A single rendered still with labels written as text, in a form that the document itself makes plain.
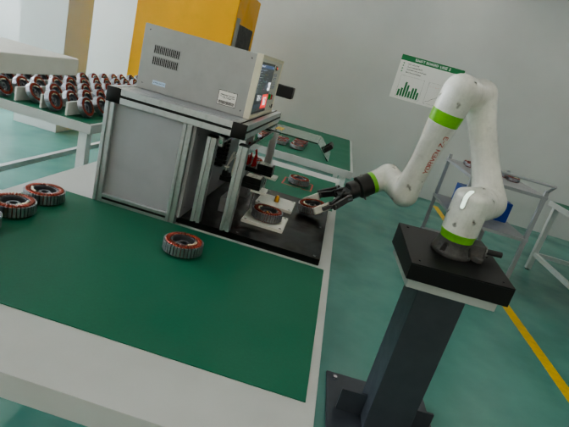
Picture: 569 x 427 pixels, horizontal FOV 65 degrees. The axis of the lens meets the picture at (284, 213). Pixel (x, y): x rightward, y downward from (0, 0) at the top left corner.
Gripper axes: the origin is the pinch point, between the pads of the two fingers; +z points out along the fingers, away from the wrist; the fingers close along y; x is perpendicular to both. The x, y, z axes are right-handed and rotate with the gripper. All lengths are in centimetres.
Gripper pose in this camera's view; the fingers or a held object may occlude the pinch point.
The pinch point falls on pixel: (312, 204)
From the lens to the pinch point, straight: 182.1
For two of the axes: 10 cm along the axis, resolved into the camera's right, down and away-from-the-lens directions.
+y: -2.9, -3.6, 8.9
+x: -2.5, -8.7, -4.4
